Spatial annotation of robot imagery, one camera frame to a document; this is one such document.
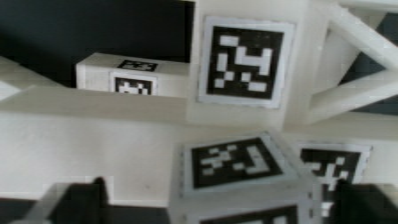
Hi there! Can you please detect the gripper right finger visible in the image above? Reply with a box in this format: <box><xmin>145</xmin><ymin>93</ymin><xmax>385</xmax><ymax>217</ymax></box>
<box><xmin>331</xmin><ymin>180</ymin><xmax>398</xmax><ymax>224</ymax></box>

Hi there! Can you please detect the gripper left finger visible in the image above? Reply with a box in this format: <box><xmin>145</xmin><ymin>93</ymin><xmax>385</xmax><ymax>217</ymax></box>
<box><xmin>11</xmin><ymin>177</ymin><xmax>111</xmax><ymax>224</ymax></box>

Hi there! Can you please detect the white chair leg block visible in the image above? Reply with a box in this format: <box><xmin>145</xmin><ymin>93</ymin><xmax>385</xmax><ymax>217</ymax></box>
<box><xmin>77</xmin><ymin>53</ymin><xmax>189</xmax><ymax>98</ymax></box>
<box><xmin>168</xmin><ymin>130</ymin><xmax>322</xmax><ymax>224</ymax></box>

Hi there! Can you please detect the white chair back frame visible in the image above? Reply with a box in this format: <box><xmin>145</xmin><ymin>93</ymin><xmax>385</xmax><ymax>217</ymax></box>
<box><xmin>0</xmin><ymin>0</ymin><xmax>398</xmax><ymax>208</ymax></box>

